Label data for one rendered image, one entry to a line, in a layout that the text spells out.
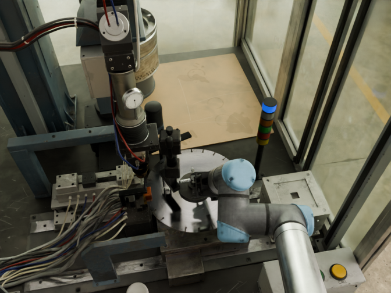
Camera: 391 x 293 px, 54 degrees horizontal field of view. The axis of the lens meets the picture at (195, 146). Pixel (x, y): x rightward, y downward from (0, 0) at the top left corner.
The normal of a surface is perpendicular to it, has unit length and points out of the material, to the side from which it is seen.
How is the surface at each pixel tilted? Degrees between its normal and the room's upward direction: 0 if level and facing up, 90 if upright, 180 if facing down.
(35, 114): 90
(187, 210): 0
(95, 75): 90
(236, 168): 32
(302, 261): 21
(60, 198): 90
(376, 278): 0
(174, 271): 0
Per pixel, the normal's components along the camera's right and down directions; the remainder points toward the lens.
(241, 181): 0.27, -0.21
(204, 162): 0.00, -0.65
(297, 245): -0.07, -0.87
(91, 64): 0.18, 0.75
